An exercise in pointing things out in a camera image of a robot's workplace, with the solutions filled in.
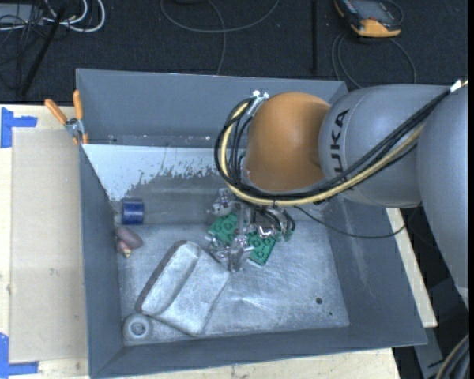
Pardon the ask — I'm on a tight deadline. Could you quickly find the brown oblong toy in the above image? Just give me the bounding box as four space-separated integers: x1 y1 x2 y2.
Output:
114 226 145 258

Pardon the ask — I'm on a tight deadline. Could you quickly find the clear plastic ring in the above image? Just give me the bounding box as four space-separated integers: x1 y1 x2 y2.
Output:
122 313 152 342

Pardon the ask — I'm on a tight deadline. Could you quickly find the grey metal bin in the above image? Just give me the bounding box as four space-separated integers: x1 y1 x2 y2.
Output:
74 68 428 378

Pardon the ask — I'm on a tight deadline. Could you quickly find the dark green flat block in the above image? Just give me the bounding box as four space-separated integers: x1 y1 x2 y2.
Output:
207 211 280 266

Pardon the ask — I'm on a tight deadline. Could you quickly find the pale wood flat board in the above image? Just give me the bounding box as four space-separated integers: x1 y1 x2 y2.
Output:
8 126 88 365

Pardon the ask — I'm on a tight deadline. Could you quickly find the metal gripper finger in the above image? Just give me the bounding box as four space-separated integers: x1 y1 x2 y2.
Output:
229 235 256 272
207 236 233 264

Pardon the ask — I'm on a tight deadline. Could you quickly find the blue cylinder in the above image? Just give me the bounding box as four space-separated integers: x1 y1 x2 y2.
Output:
121 197 145 226

